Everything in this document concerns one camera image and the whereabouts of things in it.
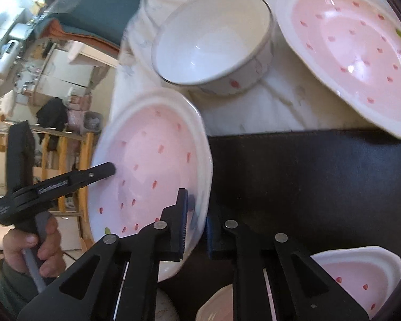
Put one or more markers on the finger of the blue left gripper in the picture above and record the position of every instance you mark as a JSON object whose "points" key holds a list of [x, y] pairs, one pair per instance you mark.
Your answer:
{"points": [[76, 179]]}

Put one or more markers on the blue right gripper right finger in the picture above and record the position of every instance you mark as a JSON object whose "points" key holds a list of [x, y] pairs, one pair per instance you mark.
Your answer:
{"points": [[215, 245]]}

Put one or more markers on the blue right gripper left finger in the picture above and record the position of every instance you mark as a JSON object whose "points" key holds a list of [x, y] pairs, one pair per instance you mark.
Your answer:
{"points": [[178, 226]]}

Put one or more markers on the large pink strawberry plate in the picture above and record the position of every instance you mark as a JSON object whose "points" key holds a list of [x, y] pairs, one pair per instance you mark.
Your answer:
{"points": [[158, 145]]}

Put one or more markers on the plain white bowl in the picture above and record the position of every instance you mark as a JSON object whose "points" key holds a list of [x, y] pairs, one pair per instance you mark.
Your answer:
{"points": [[219, 307]]}

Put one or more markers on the white bowl dark rim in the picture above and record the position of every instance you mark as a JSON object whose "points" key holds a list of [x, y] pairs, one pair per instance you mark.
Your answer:
{"points": [[219, 47]]}

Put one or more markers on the grey waste bin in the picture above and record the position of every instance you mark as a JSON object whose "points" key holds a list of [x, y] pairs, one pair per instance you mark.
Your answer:
{"points": [[92, 123]]}

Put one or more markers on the black table mat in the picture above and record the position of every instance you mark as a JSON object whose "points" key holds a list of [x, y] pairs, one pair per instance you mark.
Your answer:
{"points": [[324, 189]]}

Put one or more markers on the white nightstand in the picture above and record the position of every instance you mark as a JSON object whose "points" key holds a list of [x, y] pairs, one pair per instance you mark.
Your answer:
{"points": [[77, 69]]}

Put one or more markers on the white floral bed sheet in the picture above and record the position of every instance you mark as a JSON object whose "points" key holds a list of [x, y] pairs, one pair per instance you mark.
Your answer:
{"points": [[287, 98]]}

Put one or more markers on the teal bed frame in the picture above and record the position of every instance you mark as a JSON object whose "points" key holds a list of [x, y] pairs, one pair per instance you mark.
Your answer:
{"points": [[97, 23]]}

